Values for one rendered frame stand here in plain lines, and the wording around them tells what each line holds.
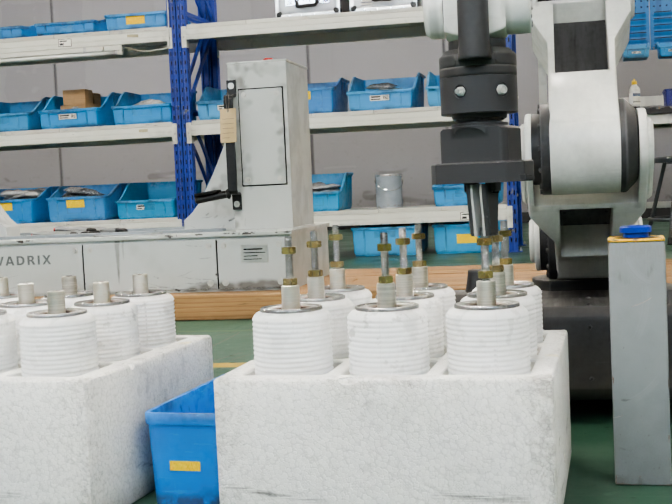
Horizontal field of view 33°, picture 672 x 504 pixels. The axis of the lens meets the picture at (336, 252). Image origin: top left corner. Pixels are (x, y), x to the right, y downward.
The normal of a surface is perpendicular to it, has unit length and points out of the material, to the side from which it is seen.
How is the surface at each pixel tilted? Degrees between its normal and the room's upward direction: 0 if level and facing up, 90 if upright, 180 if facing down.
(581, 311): 46
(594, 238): 73
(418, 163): 90
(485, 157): 90
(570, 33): 60
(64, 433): 90
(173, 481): 92
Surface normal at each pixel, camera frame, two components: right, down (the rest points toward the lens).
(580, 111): -0.18, -0.65
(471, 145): -0.58, 0.08
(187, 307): -0.20, 0.07
